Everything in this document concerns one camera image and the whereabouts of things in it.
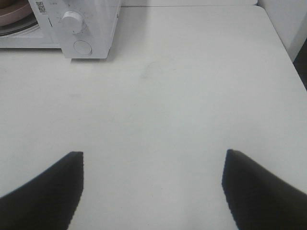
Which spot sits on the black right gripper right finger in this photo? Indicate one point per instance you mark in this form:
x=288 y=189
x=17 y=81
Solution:
x=258 y=199

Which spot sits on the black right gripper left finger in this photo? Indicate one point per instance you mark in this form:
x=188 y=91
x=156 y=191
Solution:
x=48 y=201

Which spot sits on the round white door button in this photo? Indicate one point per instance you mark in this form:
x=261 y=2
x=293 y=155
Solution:
x=82 y=47

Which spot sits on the pink round plate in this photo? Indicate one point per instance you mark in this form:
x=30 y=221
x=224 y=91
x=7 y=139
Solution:
x=12 y=11

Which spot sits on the white microwave oven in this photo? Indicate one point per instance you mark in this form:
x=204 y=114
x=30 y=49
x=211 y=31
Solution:
x=100 y=21

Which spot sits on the lower white microwave knob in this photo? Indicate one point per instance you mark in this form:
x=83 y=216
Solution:
x=72 y=22

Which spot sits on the glass microwave turntable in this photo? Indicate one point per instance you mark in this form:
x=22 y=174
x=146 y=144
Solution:
x=17 y=27

